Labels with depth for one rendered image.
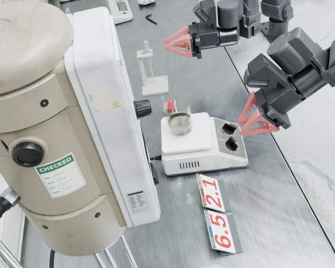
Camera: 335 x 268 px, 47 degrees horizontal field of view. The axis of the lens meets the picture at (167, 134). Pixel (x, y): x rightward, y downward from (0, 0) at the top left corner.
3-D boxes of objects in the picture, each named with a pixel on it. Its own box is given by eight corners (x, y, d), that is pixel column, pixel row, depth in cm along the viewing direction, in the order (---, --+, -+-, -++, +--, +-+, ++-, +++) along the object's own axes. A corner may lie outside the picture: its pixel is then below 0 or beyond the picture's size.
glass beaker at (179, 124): (182, 117, 97) (178, 90, 91) (199, 129, 93) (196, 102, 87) (160, 132, 94) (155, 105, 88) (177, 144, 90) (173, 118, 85)
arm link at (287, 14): (286, 8, 117) (297, 0, 119) (261, 1, 122) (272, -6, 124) (285, 27, 121) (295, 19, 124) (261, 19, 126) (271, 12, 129)
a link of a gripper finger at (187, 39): (162, 41, 106) (197, 36, 105) (162, 28, 111) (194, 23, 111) (166, 62, 111) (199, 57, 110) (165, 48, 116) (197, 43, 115)
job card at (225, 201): (223, 179, 92) (222, 168, 89) (232, 211, 85) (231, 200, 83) (197, 184, 92) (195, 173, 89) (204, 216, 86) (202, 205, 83)
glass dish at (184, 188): (168, 194, 91) (167, 189, 90) (181, 178, 94) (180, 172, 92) (187, 204, 88) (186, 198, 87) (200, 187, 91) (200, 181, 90)
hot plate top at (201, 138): (208, 114, 97) (208, 111, 97) (214, 149, 89) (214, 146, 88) (161, 119, 98) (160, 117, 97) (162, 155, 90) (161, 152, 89)
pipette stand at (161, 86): (167, 77, 124) (161, 42, 115) (168, 92, 118) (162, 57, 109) (142, 80, 124) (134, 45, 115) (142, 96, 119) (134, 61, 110)
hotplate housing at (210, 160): (239, 131, 102) (239, 108, 97) (248, 169, 93) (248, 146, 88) (156, 141, 104) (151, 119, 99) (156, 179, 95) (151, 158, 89)
